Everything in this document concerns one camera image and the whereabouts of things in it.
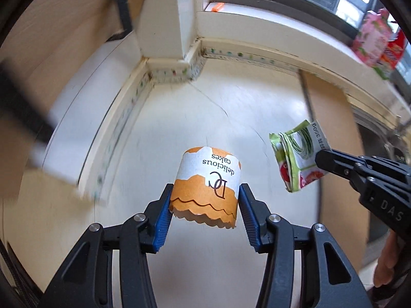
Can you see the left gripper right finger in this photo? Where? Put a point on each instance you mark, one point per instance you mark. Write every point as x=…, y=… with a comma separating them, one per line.
x=328, y=277

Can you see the brown cardboard sheet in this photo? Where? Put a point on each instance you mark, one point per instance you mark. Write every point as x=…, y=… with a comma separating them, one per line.
x=340, y=211

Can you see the orange white cake cup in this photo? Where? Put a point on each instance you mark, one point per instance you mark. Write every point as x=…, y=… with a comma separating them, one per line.
x=206, y=187

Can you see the stainless steel sink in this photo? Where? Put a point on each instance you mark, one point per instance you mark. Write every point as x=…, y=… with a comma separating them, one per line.
x=379, y=141

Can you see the green snack wrapper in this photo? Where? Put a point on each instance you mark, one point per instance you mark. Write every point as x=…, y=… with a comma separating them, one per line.
x=295, y=151

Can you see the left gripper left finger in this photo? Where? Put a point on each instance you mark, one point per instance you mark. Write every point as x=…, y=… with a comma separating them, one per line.
x=84, y=277

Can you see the red spray bottle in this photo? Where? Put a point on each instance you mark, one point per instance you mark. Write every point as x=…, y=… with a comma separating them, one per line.
x=392, y=54

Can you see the wooden cutting board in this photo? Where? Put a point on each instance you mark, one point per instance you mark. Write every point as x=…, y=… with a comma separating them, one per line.
x=44, y=44

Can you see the pink soap refill pouch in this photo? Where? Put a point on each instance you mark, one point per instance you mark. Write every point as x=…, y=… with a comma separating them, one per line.
x=373, y=37

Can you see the person's right hand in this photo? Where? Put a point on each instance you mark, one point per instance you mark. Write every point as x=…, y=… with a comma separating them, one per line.
x=384, y=272

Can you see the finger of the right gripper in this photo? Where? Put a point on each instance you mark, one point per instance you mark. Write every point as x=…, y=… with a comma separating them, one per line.
x=357, y=169

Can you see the orange lighter on sill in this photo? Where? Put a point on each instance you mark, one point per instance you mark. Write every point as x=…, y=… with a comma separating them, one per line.
x=217, y=7

